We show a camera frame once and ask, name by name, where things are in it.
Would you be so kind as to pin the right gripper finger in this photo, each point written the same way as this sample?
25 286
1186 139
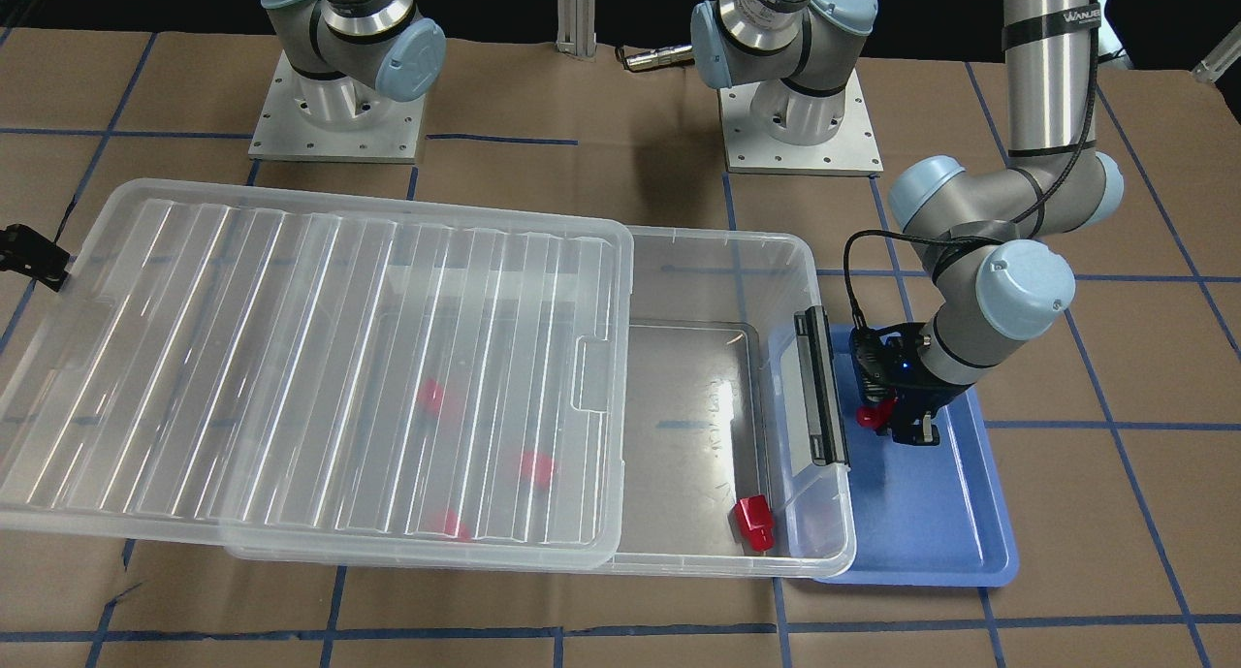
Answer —
26 252

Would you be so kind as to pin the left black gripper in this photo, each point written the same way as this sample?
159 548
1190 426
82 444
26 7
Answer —
933 394

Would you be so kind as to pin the red block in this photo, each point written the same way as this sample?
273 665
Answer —
431 399
537 469
448 524
754 520
875 416

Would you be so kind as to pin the clear ribbed box lid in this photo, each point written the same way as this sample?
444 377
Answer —
123 415

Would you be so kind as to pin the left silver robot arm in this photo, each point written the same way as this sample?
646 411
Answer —
979 237

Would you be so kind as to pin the blue plastic tray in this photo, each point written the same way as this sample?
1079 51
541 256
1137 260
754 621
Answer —
896 515

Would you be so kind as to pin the clear plastic storage box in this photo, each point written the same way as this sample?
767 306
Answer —
636 357

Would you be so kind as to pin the red block under lid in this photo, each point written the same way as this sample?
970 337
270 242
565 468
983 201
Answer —
537 469
448 524
431 399

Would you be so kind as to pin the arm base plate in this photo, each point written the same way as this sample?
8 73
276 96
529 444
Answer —
334 121
770 130

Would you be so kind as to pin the aluminium frame post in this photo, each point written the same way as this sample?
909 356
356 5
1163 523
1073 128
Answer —
575 32

